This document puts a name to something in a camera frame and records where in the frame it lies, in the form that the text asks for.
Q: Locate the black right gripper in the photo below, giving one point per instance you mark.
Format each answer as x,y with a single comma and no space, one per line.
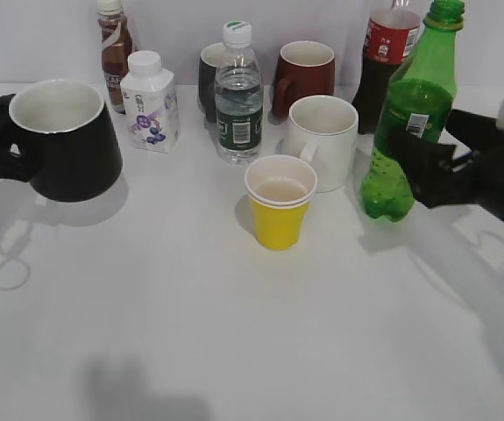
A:
479,174

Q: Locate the black ceramic mug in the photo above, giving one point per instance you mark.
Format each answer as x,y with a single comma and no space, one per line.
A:
66,138

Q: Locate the green plastic soda bottle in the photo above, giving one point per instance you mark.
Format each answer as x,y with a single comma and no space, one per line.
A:
419,99

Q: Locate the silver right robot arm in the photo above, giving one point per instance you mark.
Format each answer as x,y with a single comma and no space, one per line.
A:
438,178

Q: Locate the white ceramic mug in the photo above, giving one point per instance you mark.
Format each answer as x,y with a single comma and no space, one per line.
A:
322,130

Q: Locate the dark red ceramic mug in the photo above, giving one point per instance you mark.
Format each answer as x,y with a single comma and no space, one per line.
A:
304,68

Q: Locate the dark grey ceramic mug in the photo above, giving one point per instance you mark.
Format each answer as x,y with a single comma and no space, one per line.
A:
210,58

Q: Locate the cola bottle red label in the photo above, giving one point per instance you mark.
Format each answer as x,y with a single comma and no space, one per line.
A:
391,34

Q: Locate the brown coffee drink bottle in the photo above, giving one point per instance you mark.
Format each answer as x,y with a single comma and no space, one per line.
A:
116,47

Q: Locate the white blueberry yogurt carton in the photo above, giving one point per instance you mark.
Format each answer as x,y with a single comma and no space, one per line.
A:
150,103

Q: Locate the yellow paper cup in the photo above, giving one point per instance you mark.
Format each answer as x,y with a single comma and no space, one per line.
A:
279,188

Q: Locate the clear water bottle green label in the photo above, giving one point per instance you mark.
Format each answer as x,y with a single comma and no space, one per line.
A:
239,96

